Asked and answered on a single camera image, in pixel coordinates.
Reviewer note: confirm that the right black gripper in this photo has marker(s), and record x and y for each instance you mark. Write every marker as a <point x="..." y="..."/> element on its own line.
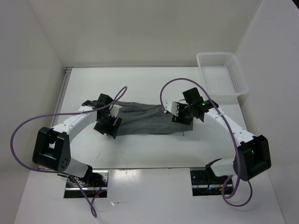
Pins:
<point x="180" y="119"/>

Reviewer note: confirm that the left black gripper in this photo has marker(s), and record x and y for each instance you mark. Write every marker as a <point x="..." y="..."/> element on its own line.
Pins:
<point x="111" y="129"/>

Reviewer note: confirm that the grey shorts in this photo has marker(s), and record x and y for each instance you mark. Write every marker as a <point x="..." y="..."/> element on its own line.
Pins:
<point x="145" y="119"/>

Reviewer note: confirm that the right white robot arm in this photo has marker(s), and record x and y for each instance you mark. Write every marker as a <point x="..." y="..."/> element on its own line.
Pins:
<point x="252" y="154"/>

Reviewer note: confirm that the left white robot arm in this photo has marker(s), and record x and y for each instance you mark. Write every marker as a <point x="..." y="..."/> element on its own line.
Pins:
<point x="59" y="159"/>

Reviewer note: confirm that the white perforated plastic basket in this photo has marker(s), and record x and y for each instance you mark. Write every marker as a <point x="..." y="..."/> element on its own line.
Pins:
<point x="222" y="74"/>

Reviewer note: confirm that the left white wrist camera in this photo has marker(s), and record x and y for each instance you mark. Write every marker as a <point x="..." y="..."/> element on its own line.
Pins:
<point x="114" y="110"/>

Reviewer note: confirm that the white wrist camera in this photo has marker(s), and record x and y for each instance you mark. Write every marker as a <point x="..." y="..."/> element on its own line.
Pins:
<point x="171" y="107"/>
<point x="114" y="110"/>

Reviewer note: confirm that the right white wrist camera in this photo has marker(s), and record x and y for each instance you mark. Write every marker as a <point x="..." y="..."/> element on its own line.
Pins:
<point x="171" y="107"/>

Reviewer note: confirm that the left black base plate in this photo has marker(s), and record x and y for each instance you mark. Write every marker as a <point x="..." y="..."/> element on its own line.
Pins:
<point x="96" y="188"/>

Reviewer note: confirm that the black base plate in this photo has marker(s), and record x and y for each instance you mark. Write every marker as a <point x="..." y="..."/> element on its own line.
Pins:
<point x="96" y="188"/>
<point x="203" y="186"/>

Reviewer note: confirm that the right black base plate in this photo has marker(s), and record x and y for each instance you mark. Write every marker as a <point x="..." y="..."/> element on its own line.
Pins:
<point x="203" y="186"/>

